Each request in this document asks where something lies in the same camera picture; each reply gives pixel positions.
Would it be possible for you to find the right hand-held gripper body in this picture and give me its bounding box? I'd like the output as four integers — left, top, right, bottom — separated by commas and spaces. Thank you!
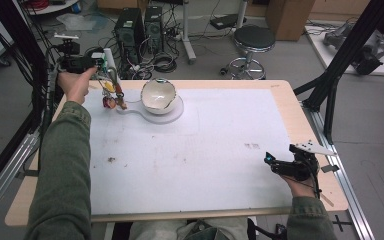
272, 139, 338, 183

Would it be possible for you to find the black flat box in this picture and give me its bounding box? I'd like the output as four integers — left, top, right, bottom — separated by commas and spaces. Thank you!
209, 13, 248, 30

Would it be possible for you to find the round white table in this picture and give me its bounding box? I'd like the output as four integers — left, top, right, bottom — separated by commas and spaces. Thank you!
26, 0, 81, 16

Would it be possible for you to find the black metal frame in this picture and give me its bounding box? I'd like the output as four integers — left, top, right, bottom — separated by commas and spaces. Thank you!
0, 0, 49, 201
293, 0, 384, 146

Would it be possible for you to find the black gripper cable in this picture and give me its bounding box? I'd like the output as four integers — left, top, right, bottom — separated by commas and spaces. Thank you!
308, 159, 324, 201

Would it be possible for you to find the grey corrugated cable conduit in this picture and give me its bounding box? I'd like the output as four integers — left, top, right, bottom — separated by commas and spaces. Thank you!
37, 63, 63, 171

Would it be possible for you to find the large cardboard box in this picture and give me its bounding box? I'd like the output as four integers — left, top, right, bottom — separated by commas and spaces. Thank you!
265, 0, 316, 42

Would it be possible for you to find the small cardboard box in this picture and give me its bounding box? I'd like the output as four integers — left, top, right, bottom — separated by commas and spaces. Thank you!
96, 0, 148, 10

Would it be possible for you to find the black round stool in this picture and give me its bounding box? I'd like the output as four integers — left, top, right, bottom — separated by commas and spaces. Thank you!
220, 24, 277, 80

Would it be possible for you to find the black computer tower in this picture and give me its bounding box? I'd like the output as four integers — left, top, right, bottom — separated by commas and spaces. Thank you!
114, 7, 145, 69
143, 4, 165, 54

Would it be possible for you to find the red cable bundle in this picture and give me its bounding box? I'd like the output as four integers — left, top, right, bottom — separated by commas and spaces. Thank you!
24, 0, 50, 10

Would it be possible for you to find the black cable coil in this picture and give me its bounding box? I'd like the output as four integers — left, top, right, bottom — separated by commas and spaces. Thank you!
151, 53, 178, 74

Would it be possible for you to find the aluminium rail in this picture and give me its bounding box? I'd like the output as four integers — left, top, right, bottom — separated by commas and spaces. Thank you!
0, 132, 42, 222
301, 101, 377, 240

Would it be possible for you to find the multicoloured keychain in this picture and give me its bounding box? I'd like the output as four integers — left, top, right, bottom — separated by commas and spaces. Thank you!
101, 79, 118, 110

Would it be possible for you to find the clear plastic sheet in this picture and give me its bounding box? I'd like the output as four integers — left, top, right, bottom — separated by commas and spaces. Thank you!
56, 13, 98, 33

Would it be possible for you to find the person's left hand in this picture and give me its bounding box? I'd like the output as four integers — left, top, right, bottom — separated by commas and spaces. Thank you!
57, 66, 98, 106

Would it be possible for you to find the white table mat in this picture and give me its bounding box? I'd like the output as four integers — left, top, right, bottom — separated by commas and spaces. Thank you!
81, 87, 294, 216

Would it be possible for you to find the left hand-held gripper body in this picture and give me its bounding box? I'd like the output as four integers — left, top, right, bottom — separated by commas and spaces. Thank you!
52, 32, 95, 74

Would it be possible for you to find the white-legged desk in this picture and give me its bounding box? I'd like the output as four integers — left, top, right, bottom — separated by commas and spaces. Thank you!
178, 0, 251, 65

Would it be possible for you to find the white floor platform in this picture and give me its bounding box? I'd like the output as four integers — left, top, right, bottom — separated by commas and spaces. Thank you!
304, 24, 384, 78

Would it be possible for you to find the person's right hand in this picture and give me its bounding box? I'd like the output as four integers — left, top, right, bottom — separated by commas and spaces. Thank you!
281, 174, 318, 199

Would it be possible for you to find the white eggshell-shaped ceramic bowl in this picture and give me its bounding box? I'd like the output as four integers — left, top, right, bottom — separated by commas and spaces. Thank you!
140, 77, 178, 116

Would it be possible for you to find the grey equipment on platform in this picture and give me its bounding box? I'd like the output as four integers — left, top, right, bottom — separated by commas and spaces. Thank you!
323, 22, 384, 76

